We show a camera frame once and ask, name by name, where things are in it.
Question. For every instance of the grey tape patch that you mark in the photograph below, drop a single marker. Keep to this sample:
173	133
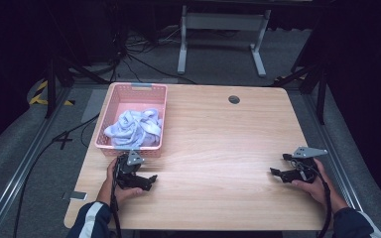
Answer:
75	195

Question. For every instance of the white printed towel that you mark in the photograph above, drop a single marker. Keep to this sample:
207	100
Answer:
134	130

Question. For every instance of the aluminium floor rail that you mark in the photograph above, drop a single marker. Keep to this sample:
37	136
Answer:
330	148
20	172

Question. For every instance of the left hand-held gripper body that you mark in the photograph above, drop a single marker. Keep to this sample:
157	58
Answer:
129	170

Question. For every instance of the grey round table grommet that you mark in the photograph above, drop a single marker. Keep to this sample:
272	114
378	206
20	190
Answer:
234	99

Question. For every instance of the grey metal table frame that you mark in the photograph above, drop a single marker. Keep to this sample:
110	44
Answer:
225	21

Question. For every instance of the yellow and black floor tape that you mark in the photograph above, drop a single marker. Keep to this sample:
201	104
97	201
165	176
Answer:
36	98

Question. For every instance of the grey floor plate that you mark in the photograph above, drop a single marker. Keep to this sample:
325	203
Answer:
94	105

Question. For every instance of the person's right hand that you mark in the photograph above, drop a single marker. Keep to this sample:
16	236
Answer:
322	190

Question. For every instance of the person's left hand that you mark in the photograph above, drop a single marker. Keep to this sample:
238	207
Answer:
107	190

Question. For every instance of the pink plastic basket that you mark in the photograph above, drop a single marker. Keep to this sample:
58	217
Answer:
139	97

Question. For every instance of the black metal stand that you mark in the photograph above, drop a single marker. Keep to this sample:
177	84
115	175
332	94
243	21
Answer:
320	95
50	92

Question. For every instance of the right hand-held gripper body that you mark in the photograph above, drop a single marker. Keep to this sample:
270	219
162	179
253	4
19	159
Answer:
306	168

